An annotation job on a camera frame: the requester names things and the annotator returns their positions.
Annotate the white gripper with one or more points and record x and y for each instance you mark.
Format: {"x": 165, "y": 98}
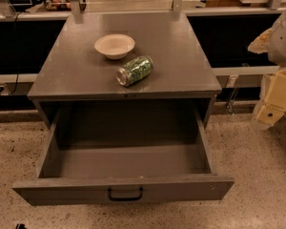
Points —
{"x": 283, "y": 42}

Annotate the green soda can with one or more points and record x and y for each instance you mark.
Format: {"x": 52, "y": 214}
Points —
{"x": 134, "y": 71}

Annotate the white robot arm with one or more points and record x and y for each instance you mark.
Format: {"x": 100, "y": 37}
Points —
{"x": 277, "y": 55}

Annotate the open grey top drawer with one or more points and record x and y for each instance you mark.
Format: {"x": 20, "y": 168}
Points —
{"x": 92, "y": 149}

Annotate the white paper bowl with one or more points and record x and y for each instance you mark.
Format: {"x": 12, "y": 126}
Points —
{"x": 114, "y": 46}

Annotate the grey metal cabinet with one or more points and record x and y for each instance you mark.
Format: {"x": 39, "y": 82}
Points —
{"x": 74, "y": 70}

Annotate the black drawer handle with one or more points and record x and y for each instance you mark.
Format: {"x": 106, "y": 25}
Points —
{"x": 125, "y": 195}

